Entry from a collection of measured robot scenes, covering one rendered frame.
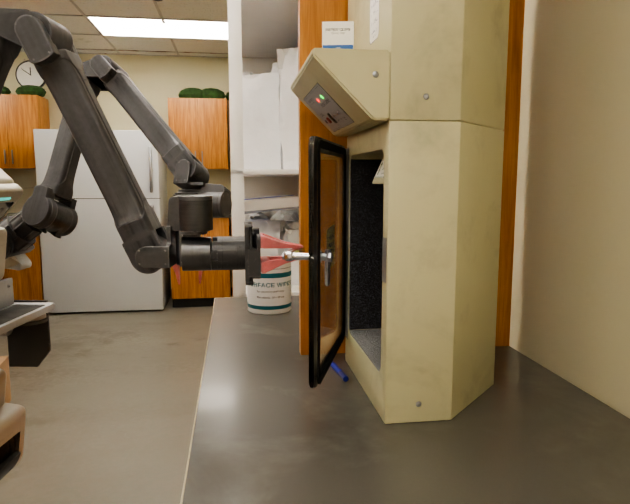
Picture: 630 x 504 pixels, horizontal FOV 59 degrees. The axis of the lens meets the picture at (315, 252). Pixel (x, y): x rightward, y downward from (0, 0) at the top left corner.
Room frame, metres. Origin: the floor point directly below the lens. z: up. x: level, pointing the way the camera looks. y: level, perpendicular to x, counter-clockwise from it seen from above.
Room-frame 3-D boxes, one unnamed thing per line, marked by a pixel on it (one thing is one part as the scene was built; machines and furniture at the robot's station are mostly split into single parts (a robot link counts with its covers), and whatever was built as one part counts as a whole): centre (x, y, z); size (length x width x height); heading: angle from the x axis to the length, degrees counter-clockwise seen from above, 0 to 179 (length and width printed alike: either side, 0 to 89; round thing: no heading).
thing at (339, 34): (0.94, -0.04, 1.54); 0.05 x 0.05 x 0.06; 87
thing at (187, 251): (0.93, 0.20, 1.21); 0.07 x 0.06 x 0.07; 98
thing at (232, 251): (0.94, 0.14, 1.20); 0.07 x 0.07 x 0.10; 8
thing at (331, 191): (1.00, -0.03, 1.19); 0.30 x 0.01 x 0.40; 168
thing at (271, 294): (1.63, 0.13, 1.02); 0.13 x 0.13 x 0.15
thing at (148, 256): (0.94, 0.23, 1.24); 0.12 x 0.09 x 0.11; 90
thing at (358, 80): (0.99, -0.03, 1.46); 0.32 x 0.12 x 0.10; 8
